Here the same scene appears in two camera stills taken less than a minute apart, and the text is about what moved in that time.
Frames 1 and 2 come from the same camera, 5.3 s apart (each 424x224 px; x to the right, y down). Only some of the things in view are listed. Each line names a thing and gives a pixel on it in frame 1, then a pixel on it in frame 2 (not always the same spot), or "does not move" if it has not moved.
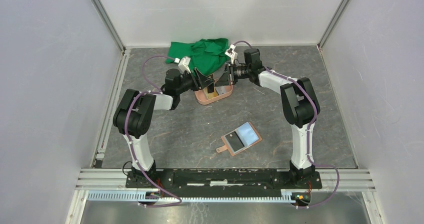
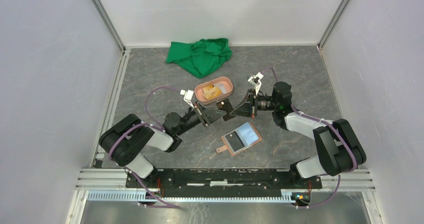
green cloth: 207,55 does not move
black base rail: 223,181 does not move
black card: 210,88 -> 225,105
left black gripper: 203,80 -> 209,115
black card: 234,141 does not move
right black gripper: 227,78 -> 244,108
